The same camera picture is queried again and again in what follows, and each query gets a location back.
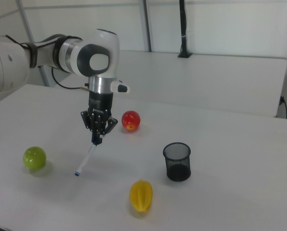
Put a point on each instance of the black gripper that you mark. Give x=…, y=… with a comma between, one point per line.
x=100, y=103

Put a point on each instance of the white marker pen blue cap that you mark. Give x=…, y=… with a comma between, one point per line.
x=85, y=160

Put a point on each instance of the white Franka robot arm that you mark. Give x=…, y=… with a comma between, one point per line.
x=105, y=43

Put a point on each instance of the black mesh pen cup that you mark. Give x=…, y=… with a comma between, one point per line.
x=179, y=172

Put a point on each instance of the red toy apple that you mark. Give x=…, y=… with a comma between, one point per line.
x=131, y=120

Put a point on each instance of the green toy apple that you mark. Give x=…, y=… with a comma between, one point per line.
x=34, y=157

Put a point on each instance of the yellow toy starfruit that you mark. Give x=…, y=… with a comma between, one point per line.
x=141, y=195

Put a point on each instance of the black pole with clamp base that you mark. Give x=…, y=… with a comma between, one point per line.
x=183, y=24

